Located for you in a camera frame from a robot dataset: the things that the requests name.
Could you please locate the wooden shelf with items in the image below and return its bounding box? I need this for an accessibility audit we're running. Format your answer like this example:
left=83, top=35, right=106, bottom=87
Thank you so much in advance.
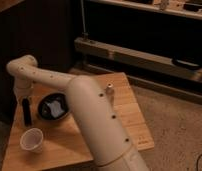
left=89, top=0, right=202, bottom=20

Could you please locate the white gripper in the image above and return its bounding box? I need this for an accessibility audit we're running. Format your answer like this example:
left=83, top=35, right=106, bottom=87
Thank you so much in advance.
left=14, top=86, right=32, bottom=100

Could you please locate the metal pole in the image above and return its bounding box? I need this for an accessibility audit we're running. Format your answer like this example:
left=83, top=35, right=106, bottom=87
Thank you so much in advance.
left=80, top=0, right=88, bottom=41

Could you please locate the black rectangular eraser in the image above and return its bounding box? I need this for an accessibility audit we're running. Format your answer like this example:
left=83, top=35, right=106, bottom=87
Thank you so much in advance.
left=22, top=98, right=32, bottom=126

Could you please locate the black handle on bench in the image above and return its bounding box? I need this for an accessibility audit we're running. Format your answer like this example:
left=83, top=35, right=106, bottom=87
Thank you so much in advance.
left=171, top=58, right=202, bottom=70

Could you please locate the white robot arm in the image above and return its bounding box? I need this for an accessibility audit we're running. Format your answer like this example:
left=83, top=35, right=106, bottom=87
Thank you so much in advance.
left=6, top=55, right=149, bottom=171

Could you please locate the grey cloth in pan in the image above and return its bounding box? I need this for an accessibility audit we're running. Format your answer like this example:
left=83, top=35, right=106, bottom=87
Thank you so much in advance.
left=47, top=101, right=64, bottom=118

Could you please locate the wooden table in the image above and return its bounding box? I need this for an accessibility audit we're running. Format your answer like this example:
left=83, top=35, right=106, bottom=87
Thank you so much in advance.
left=2, top=73, right=154, bottom=171

